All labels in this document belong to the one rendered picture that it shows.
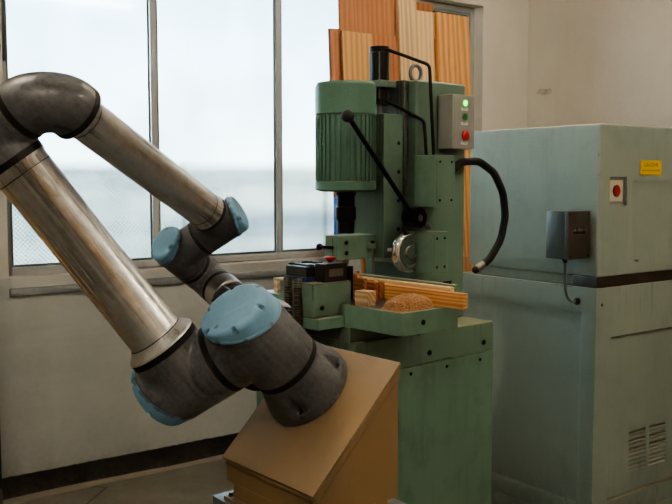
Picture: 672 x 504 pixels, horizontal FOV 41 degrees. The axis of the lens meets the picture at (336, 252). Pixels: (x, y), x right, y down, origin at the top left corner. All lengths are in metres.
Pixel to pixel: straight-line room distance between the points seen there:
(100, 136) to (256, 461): 0.72
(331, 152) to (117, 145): 0.86
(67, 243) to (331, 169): 0.98
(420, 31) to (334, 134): 2.09
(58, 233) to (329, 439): 0.65
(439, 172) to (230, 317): 1.04
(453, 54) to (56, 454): 2.64
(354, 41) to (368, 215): 1.70
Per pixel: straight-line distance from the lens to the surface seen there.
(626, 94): 4.76
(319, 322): 2.31
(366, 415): 1.75
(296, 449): 1.81
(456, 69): 4.62
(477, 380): 2.74
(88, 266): 1.76
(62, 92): 1.72
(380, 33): 4.39
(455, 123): 2.67
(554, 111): 5.04
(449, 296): 2.31
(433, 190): 2.57
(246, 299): 1.75
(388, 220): 2.61
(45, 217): 1.75
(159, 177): 1.89
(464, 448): 2.75
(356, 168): 2.50
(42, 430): 3.72
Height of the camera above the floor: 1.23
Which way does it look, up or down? 5 degrees down
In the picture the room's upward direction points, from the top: straight up
